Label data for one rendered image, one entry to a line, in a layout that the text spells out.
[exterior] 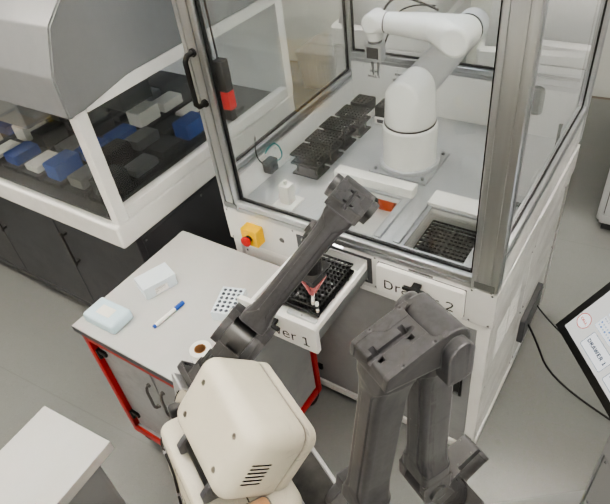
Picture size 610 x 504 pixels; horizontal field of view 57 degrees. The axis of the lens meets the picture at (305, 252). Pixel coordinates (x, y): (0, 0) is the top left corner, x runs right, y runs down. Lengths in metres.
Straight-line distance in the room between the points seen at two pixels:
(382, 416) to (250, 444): 0.25
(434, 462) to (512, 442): 1.59
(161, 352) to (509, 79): 1.30
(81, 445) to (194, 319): 0.52
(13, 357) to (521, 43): 2.81
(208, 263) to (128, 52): 0.79
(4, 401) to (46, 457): 1.34
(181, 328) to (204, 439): 1.00
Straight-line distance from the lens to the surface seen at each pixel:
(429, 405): 0.82
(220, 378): 0.99
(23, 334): 3.43
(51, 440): 1.87
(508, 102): 1.36
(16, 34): 2.10
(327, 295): 1.76
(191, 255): 2.24
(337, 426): 2.54
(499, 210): 1.52
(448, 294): 1.75
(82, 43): 2.03
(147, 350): 1.95
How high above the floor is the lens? 2.15
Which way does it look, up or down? 41 degrees down
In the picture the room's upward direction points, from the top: 8 degrees counter-clockwise
